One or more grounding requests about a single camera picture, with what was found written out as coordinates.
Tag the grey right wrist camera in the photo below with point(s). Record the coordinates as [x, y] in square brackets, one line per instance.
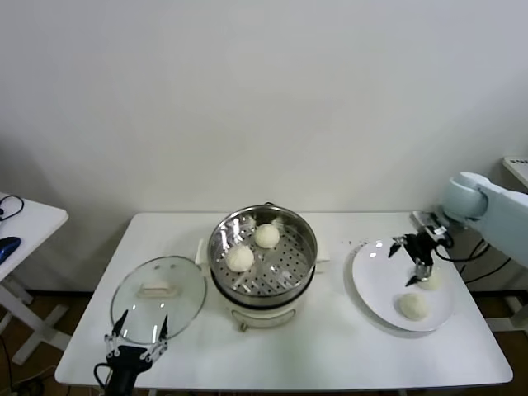
[429, 224]

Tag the white shelf with label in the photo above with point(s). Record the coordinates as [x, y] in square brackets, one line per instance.
[517, 163]

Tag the blue computer mouse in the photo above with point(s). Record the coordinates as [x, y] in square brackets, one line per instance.
[8, 245]

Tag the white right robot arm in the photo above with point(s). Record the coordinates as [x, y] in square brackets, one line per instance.
[495, 210]

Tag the white steamed baozi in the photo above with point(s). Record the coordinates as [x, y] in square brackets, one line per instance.
[267, 236]
[412, 306]
[239, 258]
[433, 282]

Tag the glass pot lid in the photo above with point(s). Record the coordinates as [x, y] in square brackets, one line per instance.
[165, 297]

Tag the white oval plate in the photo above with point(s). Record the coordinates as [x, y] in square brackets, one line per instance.
[375, 284]

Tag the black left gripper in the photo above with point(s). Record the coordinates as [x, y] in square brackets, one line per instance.
[128, 365]

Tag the white electric pot base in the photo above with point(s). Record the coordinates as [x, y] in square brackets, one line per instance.
[264, 311]

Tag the white side table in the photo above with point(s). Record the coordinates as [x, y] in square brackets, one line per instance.
[33, 222]

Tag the stainless steel steamer basket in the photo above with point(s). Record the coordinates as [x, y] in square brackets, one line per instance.
[288, 264]

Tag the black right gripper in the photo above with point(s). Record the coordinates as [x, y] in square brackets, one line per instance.
[421, 247]

